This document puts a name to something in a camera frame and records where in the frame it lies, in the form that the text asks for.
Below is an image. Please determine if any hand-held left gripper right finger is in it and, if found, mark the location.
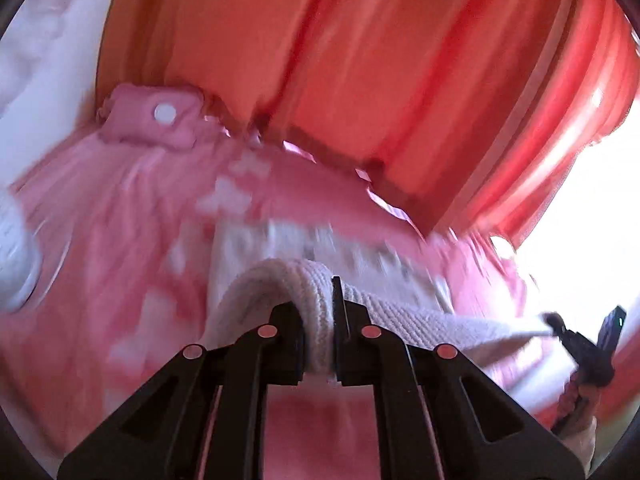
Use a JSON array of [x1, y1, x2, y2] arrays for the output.
[[331, 276, 587, 480]]

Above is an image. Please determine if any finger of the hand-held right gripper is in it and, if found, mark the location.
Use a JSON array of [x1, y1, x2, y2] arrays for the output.
[[543, 311, 616, 387], [597, 305, 628, 361]]

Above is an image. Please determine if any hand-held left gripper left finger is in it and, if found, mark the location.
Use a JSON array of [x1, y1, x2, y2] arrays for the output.
[[57, 302, 307, 480]]

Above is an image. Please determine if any white knit small garment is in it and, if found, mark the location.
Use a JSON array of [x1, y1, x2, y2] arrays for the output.
[[202, 220, 598, 466]]

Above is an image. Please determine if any pink printed blanket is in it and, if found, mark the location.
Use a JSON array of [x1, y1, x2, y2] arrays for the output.
[[0, 125, 551, 480]]

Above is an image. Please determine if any white rounded object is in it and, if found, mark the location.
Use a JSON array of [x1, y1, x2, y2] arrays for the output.
[[0, 187, 44, 312]]

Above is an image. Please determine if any white crumpled cloth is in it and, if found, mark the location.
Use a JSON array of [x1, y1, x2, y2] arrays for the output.
[[0, 0, 117, 166]]

